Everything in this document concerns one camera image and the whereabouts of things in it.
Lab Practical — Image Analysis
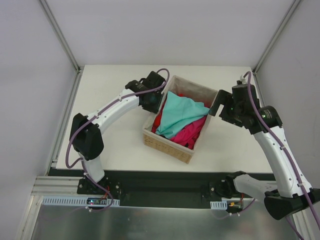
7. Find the pink t shirt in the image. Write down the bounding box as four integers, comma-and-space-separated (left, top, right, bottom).
169, 116, 207, 150

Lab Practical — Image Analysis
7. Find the wicker basket with cloth liner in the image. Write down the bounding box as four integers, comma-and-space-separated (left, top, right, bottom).
142, 75, 218, 164

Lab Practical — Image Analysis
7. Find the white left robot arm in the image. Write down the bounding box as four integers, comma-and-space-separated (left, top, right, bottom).
65, 68, 170, 195

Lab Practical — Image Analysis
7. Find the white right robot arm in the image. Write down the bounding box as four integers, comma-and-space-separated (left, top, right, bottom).
209, 83, 320, 220

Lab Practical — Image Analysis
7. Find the red t shirt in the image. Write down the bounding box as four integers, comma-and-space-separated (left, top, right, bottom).
152, 91, 185, 132

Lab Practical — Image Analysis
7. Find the teal t shirt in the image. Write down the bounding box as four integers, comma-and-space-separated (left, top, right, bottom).
151, 91, 209, 140

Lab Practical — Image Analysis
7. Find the right white cable duct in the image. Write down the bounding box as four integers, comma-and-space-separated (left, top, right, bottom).
210, 200, 228, 211

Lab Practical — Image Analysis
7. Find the white cable duct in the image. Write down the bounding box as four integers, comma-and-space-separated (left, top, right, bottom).
210, 200, 228, 211
42, 196, 120, 207

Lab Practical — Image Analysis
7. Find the left white cable duct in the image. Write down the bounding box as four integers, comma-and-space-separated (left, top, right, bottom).
42, 196, 120, 207

